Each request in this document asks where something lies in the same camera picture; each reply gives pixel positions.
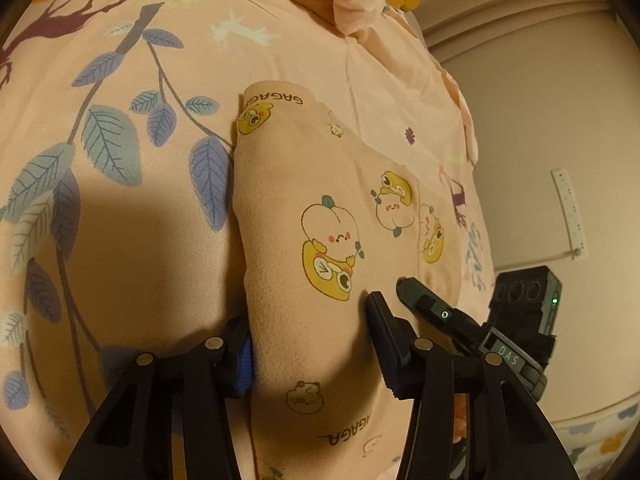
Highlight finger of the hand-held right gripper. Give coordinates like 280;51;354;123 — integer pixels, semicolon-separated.
396;276;482;357

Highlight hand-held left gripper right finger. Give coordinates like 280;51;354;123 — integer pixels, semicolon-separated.
365;291;581;480

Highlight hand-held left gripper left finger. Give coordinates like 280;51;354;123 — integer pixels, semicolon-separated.
57;316;256;480

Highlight pink cartoon print garment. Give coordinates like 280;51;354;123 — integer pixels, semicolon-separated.
232;79;468;480

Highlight white power strip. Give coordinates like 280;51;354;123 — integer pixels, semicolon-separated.
551;167;587;262

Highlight cloud print bed sheet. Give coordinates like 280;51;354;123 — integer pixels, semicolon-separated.
554;392;640;480

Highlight pink animal print bed cover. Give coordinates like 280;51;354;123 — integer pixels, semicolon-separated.
0;0;497;480

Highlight white cable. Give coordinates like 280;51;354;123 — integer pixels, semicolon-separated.
492;247;581;275

